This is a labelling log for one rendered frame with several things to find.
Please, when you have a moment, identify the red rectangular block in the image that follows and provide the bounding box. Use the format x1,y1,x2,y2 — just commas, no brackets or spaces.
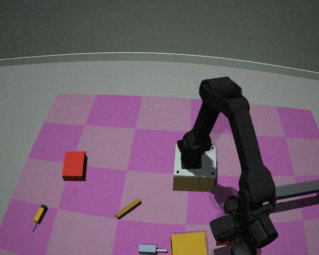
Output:
62,151,86,181

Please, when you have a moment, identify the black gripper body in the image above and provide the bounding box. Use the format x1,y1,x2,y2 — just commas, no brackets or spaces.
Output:
224,198,256,255

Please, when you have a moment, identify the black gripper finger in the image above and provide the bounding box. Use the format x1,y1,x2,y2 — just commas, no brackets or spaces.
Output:
229,236,235,246

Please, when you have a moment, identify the red cylindrical rod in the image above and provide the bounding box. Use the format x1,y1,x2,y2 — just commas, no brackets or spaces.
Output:
216,240,229,246

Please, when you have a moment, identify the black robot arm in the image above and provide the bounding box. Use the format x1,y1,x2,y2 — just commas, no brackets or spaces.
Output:
177,77,278,249

